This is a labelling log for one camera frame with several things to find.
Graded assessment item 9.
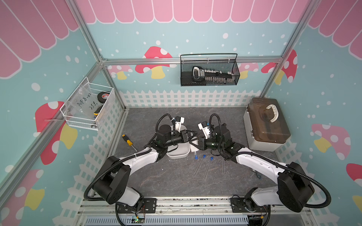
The clear labelled plastic bag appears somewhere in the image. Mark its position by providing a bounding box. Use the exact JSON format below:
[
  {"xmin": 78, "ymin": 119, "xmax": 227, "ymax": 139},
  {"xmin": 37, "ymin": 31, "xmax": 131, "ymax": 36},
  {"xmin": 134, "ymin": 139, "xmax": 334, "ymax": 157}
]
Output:
[{"xmin": 65, "ymin": 83, "xmax": 100, "ymax": 120}]

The black socket tool set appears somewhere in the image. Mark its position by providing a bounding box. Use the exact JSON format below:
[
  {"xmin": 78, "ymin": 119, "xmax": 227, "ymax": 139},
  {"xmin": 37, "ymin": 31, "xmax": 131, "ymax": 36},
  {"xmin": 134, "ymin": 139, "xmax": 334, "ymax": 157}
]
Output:
[{"xmin": 191, "ymin": 66, "xmax": 235, "ymax": 84}]

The white wiping cloth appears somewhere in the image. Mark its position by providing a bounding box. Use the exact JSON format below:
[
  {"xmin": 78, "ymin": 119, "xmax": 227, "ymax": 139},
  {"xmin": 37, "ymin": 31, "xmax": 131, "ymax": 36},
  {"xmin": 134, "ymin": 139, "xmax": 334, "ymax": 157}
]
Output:
[{"xmin": 189, "ymin": 137, "xmax": 200, "ymax": 153}]

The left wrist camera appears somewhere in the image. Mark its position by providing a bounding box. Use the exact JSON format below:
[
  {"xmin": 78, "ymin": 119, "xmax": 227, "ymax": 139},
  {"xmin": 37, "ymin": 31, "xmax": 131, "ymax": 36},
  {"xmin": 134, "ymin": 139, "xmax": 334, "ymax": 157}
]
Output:
[{"xmin": 173, "ymin": 116, "xmax": 185, "ymax": 132}]

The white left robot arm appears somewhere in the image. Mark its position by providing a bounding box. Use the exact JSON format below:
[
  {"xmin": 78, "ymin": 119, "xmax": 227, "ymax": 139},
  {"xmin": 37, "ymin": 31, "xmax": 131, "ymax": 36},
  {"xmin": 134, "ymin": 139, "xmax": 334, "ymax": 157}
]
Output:
[{"xmin": 84, "ymin": 125, "xmax": 198, "ymax": 208}]

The black wire mesh basket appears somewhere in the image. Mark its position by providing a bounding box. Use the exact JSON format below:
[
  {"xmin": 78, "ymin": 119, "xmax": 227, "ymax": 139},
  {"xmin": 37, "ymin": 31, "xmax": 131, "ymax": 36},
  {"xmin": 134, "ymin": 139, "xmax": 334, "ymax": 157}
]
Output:
[{"xmin": 180, "ymin": 53, "xmax": 240, "ymax": 86}]

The white rectangular plastic tray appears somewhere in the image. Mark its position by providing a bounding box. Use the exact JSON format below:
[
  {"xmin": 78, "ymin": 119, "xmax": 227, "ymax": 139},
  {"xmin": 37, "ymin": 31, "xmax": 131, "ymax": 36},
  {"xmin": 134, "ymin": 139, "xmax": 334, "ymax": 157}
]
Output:
[{"xmin": 166, "ymin": 125, "xmax": 190, "ymax": 160}]

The white wire wall basket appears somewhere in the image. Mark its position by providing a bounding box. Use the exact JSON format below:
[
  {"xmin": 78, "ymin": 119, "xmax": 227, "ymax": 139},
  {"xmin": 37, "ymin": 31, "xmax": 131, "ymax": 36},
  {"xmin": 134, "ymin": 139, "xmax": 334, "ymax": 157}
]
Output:
[{"xmin": 60, "ymin": 78, "xmax": 116, "ymax": 131}]

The brown lidded storage box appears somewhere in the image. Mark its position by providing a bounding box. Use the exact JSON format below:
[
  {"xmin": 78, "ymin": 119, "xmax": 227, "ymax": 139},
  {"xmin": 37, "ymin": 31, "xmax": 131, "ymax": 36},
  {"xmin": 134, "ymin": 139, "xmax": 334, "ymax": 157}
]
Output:
[{"xmin": 243, "ymin": 98, "xmax": 291, "ymax": 152}]

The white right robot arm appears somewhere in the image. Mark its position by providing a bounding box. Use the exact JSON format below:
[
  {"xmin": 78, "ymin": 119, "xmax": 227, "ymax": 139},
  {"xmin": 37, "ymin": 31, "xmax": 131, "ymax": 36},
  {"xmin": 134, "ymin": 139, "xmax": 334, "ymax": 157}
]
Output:
[{"xmin": 191, "ymin": 122, "xmax": 331, "ymax": 212}]

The black tape roll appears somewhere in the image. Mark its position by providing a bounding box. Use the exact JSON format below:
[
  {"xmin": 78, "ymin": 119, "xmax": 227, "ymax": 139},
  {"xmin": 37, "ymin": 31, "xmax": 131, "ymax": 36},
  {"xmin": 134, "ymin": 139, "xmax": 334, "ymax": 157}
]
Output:
[{"xmin": 97, "ymin": 91, "xmax": 110, "ymax": 104}]

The yellow black screwdriver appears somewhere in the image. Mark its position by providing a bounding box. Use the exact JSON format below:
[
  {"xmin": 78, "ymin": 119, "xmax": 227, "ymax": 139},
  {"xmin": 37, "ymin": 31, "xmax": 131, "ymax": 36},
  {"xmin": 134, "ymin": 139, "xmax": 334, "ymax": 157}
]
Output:
[{"xmin": 122, "ymin": 134, "xmax": 138, "ymax": 152}]

